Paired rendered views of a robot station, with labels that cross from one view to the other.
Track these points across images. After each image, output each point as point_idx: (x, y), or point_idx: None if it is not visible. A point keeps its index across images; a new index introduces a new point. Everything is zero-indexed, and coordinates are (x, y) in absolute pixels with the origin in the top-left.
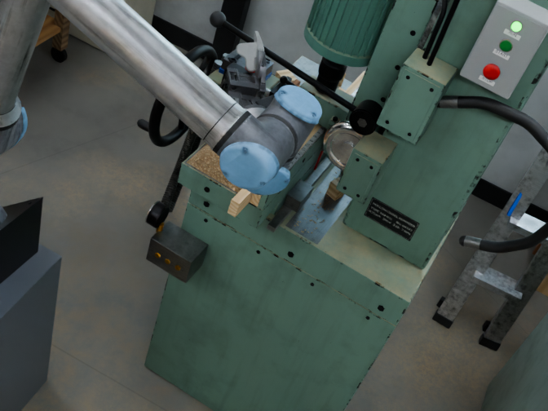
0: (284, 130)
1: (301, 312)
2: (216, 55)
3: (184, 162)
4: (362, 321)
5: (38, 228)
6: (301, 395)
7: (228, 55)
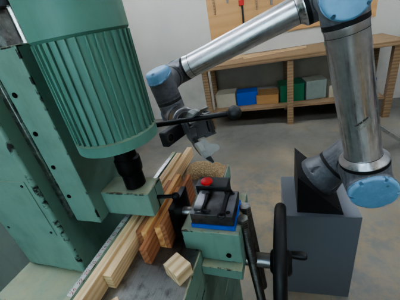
0: None
1: None
2: (273, 279)
3: (227, 164)
4: None
5: (297, 196)
6: None
7: (236, 196)
